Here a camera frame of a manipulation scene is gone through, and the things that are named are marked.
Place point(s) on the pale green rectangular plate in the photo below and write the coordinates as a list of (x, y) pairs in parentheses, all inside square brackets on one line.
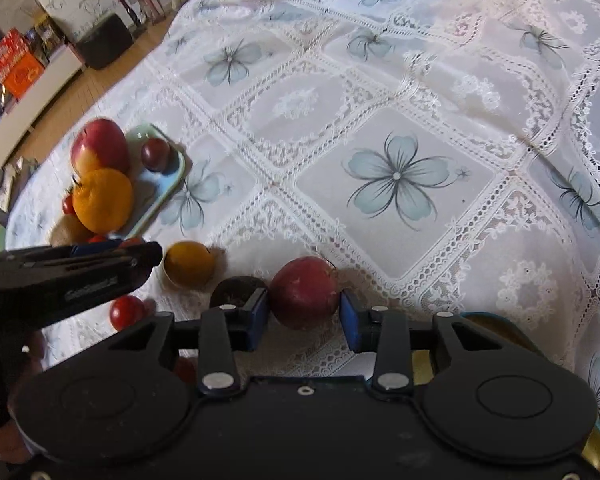
[(155, 187)]

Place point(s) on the small orange kumquat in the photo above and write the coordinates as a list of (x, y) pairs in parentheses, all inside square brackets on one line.
[(189, 264)]

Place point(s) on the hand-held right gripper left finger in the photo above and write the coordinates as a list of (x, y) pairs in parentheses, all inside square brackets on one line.
[(258, 317)]

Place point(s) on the dark brown water chestnut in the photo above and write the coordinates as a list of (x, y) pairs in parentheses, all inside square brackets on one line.
[(235, 291)]

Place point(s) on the large orange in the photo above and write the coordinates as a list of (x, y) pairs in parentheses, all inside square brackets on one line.
[(102, 201)]

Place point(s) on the red printed box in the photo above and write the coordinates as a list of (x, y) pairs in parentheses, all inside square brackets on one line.
[(15, 65)]

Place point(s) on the red cherry tomato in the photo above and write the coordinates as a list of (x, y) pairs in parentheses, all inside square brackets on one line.
[(97, 239), (127, 311), (68, 204)]

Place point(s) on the dark red plum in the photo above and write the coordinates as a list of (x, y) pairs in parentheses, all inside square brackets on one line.
[(155, 154), (184, 367)]

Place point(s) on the white lace floral tablecloth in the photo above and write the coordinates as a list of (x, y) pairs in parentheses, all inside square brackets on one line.
[(380, 85)]

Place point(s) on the brown kiwi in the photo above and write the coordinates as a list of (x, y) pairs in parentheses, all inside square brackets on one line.
[(70, 232)]

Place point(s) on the red apple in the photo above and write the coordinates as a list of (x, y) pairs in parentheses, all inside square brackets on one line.
[(100, 145)]

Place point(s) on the black stool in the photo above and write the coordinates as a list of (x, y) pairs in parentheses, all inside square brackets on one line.
[(104, 41)]

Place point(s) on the person's left hand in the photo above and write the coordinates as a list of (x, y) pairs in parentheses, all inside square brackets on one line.
[(9, 445)]

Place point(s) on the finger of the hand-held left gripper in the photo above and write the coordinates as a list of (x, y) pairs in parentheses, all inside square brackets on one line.
[(145, 254)]

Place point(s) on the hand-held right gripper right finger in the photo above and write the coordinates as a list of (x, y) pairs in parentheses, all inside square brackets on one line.
[(350, 324)]

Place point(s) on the gold metal tin tray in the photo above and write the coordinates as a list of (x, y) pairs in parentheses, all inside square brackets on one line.
[(505, 332)]

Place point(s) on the red round radish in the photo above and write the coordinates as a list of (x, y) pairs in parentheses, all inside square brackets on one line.
[(304, 292)]

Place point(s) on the white low cabinet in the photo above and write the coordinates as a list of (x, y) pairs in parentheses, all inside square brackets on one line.
[(30, 105)]

